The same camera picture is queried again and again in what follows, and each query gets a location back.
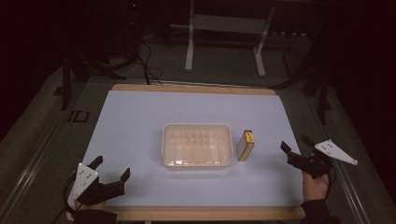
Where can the yellow and grey box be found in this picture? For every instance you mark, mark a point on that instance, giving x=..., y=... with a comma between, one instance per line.
x=245, y=145

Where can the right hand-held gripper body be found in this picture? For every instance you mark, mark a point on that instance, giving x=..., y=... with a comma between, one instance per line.
x=323, y=158

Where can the person's right hand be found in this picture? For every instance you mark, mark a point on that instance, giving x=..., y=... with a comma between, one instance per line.
x=315, y=187

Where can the black tripod stand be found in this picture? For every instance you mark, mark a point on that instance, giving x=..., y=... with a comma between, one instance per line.
x=90, y=59
x=314, y=74

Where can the pale blue table mat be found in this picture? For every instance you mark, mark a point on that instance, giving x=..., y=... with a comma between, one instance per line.
x=155, y=130

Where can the white metal stand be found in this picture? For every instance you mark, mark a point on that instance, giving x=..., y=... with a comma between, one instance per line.
x=225, y=34

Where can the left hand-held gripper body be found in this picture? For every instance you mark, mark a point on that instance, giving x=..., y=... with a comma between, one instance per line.
x=93, y=188

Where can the white plastic tray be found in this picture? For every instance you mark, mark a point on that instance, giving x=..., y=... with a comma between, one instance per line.
x=197, y=146

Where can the person's left hand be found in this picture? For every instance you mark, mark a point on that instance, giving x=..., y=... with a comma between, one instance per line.
x=91, y=205

